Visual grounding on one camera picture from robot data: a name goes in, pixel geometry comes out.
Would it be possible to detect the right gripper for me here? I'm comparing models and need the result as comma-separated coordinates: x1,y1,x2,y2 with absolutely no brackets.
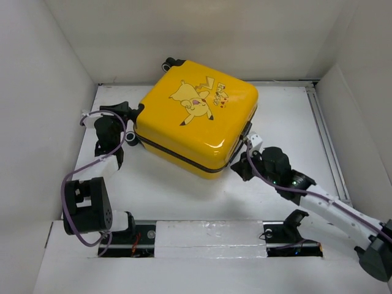
230,147,279,185

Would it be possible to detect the yellow hard-shell suitcase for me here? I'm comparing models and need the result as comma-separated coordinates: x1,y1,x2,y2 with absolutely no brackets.
132,57,258,179

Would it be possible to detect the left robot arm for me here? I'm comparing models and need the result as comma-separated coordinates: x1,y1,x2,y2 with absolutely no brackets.
61,102,138,247

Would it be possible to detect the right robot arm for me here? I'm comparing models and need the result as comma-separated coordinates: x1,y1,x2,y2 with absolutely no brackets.
231,147,391,282

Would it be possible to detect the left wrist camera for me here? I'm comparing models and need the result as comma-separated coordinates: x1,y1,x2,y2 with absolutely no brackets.
79,111,102,129

